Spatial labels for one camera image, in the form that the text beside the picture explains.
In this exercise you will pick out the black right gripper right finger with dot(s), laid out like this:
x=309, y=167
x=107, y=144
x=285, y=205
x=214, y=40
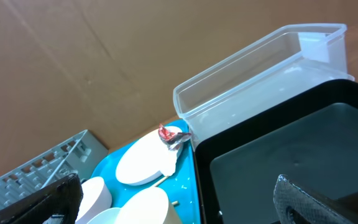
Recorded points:
x=295, y=203

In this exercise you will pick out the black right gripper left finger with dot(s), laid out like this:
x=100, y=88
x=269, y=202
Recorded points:
x=58, y=202

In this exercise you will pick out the small pink bowl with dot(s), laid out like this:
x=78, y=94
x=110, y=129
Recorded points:
x=96, y=199

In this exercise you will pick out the cream paper cup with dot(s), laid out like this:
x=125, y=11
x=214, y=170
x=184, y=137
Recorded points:
x=149, y=206

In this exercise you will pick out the red candy wrapper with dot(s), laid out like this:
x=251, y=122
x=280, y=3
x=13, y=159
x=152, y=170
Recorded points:
x=172, y=140

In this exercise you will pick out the grey dishwasher rack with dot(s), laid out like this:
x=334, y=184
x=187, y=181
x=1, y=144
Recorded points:
x=78, y=154

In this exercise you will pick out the black food waste tray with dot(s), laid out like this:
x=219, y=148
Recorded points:
x=312, y=138

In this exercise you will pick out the clear plastic waste bin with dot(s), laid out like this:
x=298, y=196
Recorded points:
x=279, y=66

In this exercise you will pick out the large pink plate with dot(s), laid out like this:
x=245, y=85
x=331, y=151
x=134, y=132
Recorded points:
x=146, y=160

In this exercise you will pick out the upper wooden chopstick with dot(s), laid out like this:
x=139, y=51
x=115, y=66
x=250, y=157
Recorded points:
x=160, y=181

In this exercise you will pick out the teal serving tray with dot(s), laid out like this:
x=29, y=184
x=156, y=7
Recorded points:
x=181, y=186

